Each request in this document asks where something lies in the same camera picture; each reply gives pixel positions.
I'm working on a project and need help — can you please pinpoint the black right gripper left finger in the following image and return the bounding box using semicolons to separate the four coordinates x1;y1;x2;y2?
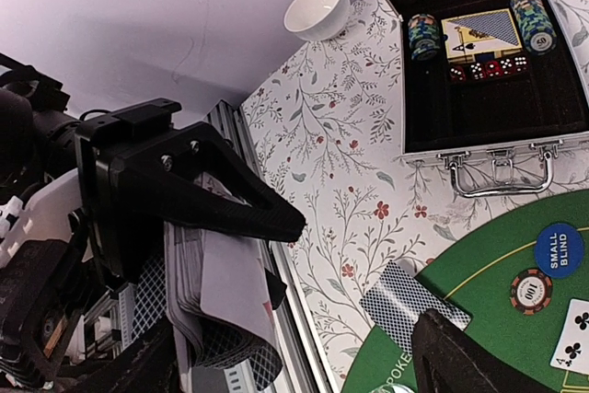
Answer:
52;318;178;392

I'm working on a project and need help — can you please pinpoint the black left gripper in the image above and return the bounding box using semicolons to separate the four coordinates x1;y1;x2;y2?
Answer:
75;98;306;283

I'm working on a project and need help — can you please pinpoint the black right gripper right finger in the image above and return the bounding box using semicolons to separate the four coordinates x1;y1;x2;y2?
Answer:
411;309;551;393

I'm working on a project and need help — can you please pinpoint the four of clubs card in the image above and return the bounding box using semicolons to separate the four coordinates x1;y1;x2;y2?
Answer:
550;299;589;375

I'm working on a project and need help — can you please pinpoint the blue playing card deck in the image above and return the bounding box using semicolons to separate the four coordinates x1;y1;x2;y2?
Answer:
132;222;283;392

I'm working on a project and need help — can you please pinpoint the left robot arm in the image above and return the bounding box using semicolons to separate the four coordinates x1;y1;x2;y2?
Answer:
1;56;306;281

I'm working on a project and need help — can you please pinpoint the clear dealer button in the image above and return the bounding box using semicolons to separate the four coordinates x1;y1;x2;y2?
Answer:
370;383;414;393

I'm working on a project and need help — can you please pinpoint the round green poker mat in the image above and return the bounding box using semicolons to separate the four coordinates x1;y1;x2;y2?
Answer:
343;191;588;392

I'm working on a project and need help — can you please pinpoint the blue small blind button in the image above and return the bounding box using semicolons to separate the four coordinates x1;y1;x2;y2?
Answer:
534;223;585;279

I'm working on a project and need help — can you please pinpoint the white bowl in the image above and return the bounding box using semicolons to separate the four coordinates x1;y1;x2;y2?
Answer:
283;0;351;41

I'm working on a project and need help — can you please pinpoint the red dice row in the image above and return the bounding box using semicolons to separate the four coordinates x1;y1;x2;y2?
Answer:
449;55;530;84

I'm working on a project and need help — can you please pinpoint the aluminium poker chip case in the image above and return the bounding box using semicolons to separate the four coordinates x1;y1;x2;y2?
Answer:
386;0;588;198

